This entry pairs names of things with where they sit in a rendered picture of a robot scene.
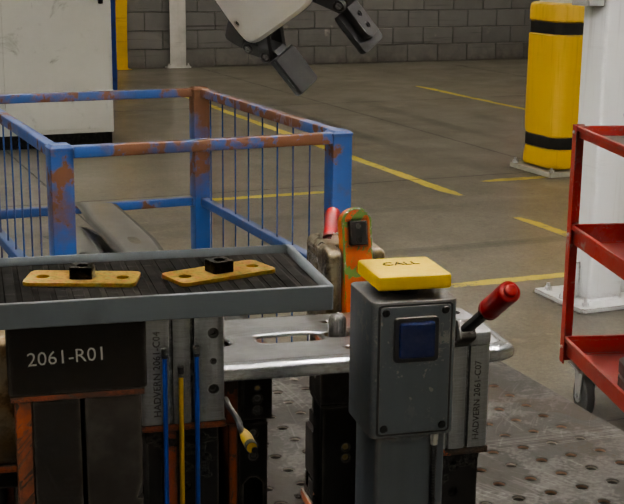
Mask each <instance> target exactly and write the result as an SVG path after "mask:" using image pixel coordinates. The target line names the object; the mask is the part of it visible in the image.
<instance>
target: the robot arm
mask: <svg viewBox="0 0 624 504"><path fill-rule="evenodd" d="M215 1H216V2H217V4H218V5H219V7H220V8H221V9H222V11H223V12H224V14H225V15H226V17H227V18H228V23H227V28H226V33H225V37H226V39H227V40H228V41H230V42H232V43H233V44H235V45H237V46H239V47H240V48H243V49H244V51H245V52H246V53H248V54H250V55H253V56H256V57H259V58H260V59H261V61H262V62H263V63H266V64H268V63H271V64H272V66H273V67H274V68H275V69H276V71H277V72H278V73H279V75H280V76H281V77H282V78H283V80H284V81H285V82H286V84H287V85H288V86H289V87H290V89H291V90H292V91H293V93H294V94H295V95H296V96H300V95H301V94H303V93H304V92H305V91H306V90H307V89H308V88H309V87H310V86H311V85H312V84H313V83H314V82H315V81H316V80H317V75H316V74H315V73H314V71H313V70H312V69H311V67H310V66H309V65H308V64H307V62H306V61H305V60H304V58H303V57H302V56H301V54H300V53H299V52H298V51H297V49H296V48H295V47H294V46H293V45H292V44H291V45H289V46H288V47H286V43H285V37H284V30H283V25H284V24H285V23H287V22H288V21H290V20H291V19H292V18H294V17H295V16H297V15H298V14H299V13H301V12H302V11H303V10H304V9H306V8H307V7H308V6H309V5H310V4H311V2H314V3H316V4H319V5H321V6H323V7H325V8H328V9H330V10H332V11H334V12H337V13H338V14H339V15H338V16H336V17H335V18H334V19H335V21H336V23H337V24H338V25H339V27H340V28H341V29H342V31H343V32H344V33H345V35H346V36H347V37H348V39H349V40H350V41H351V43H352V44H353V45H354V46H355V47H356V49H357V50H358V52H359V53H360V54H366V53H367V52H369V51H370V50H371V49H372V48H373V47H374V46H375V45H376V44H377V43H378V42H379V41H380V40H381V39H382V33H381V32H380V31H379V29H378V28H377V27H376V25H375V24H374V22H373V21H372V20H371V18H370V17H369V16H368V14H367V13H366V12H365V10H364V9H363V8H362V6H361V5H360V4H359V2H358V1H357V0H215ZM269 36H271V39H270V37H269Z"/></svg>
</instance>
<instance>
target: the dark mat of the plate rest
mask: <svg viewBox="0 0 624 504"><path fill-rule="evenodd" d="M213 257H220V256H210V257H190V258H170V259H150V260H129V261H109V262H88V263H95V271H138V272H141V277H140V279H139V281H138V283H137V285H136V286H134V287H128V288H125V287H27V286H23V280H24V279H25V278H26V277H27V275H28V274H29V273H30V272H31V271H35V270H69V267H70V266H71V264H72V263H68V264H48V265H28V266H8V267H0V303H17V302H35V301H52V300H70V299H88V298H106V297H123V296H141V295H159V294H177V293H194V292H212V291H230V290H248V289H265V288H283V287H301V286H319V285H318V284H317V283H316V282H315V281H314V280H313V279H312V278H311V277H310V276H309V275H308V273H307V272H306V271H304V270H303V269H302V268H301V267H300V266H299V265H298V264H297V263H296V262H295V261H294V260H293V259H292V258H291V257H290V256H289V255H288V254H287V253H270V254H250V255H230V256H224V257H227V258H229V259H232V260H233V261H234V262H236V261H242V260H256V261H259V262H261V263H264V264H267V265H269V266H272V267H274V268H275V273H271V274H265V275H259V276H253V277H247V278H240V279H234V280H228V281H222V282H216V283H210V284H203V285H197V286H191V287H182V286H179V285H176V284H174V283H172V282H170V281H167V280H165V279H163V278H162V273H164V272H170V271H177V270H183V269H190V268H196V267H203V266H205V259H206V258H213Z"/></svg>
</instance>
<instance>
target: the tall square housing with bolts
mask: <svg viewBox="0 0 624 504"><path fill-rule="evenodd" d="M146 357H147V385H146V386H145V387H144V388H145V393H144V394H141V399H142V443H143V496H144V504H219V438H218V427H225V426H226V419H225V417H224V316H223V317H207V318H191V319H174V320H158V321H146Z"/></svg>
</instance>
